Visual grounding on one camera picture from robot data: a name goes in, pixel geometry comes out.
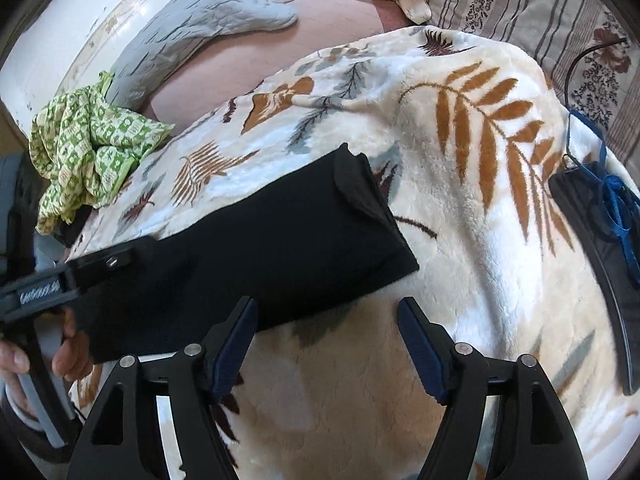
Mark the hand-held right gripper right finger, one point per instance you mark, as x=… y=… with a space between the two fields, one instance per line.
x=421 y=351

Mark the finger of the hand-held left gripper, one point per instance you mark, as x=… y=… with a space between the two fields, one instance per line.
x=107 y=263

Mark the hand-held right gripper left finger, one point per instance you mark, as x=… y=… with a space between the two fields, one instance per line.
x=232 y=350

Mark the black pants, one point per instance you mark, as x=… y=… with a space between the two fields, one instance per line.
x=260 y=245

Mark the person's left hand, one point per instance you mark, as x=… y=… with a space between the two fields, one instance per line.
x=70 y=345

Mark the cream leaf printed blanket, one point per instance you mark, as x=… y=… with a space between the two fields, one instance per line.
x=450 y=260

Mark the green patterned cloth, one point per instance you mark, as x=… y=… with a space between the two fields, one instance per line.
x=85 y=150

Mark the black flat bag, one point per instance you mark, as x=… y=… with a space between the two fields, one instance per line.
x=607 y=270

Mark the grey quilted pillow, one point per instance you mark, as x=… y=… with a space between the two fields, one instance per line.
x=195 y=30

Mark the pink bed sheet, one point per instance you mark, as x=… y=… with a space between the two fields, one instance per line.
x=280 y=50

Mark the striped floral bedsheet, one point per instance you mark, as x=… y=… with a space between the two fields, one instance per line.
x=545 y=15

